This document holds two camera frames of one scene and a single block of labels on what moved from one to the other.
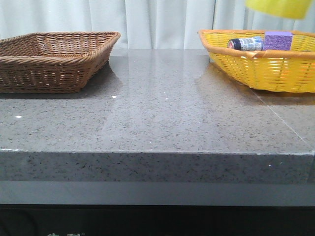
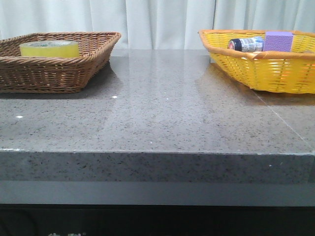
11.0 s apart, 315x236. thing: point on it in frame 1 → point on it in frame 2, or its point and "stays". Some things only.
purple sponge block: x=277 y=41 stays
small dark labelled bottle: x=251 y=44 stays
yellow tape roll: x=293 y=9 → x=49 y=48
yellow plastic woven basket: x=287 y=71 stays
